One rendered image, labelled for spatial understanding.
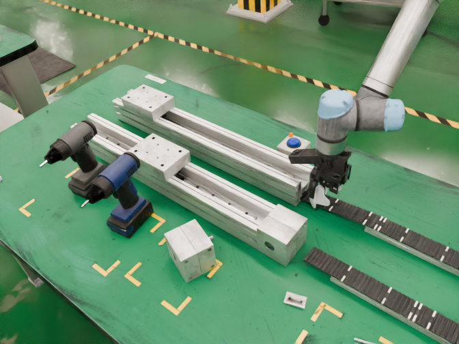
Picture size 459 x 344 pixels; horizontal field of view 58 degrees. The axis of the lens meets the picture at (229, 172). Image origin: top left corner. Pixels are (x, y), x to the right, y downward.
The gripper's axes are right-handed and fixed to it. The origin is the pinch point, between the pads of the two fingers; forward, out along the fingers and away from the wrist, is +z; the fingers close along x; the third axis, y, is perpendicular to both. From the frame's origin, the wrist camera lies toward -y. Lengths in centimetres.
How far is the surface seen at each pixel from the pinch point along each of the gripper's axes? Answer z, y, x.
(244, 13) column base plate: 77, -215, 243
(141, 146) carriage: -11, -50, -20
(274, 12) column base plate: 76, -189, 258
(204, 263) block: -2.2, -10.9, -37.2
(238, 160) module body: -6.0, -24.6, -5.0
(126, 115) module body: -3, -78, -5
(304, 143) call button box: -3.9, -13.4, 15.0
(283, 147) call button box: -3.9, -18.1, 9.9
